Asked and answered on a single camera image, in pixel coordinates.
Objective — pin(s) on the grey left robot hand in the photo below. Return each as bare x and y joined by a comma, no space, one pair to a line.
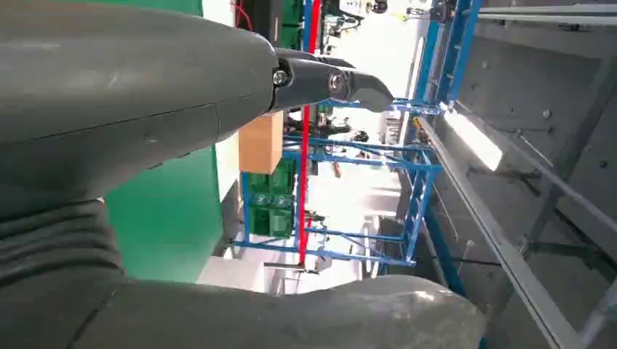
120,86

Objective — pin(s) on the rectangular ceiling lamp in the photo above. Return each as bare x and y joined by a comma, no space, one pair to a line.
475,139

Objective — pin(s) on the blue steel column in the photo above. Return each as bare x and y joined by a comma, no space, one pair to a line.
455,48

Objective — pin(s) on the green plastic crate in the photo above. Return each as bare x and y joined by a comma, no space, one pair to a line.
279,178
270,219

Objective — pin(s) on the green table mat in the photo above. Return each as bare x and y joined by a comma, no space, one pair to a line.
164,217

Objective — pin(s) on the red vertical pole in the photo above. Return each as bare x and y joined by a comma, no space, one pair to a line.
302,192

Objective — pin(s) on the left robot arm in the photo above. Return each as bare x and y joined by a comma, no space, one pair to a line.
48,241

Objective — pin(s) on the blue metal rack frame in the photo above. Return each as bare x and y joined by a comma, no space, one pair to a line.
419,192

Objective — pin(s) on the brown cardboard box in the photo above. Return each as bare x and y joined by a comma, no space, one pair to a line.
260,144

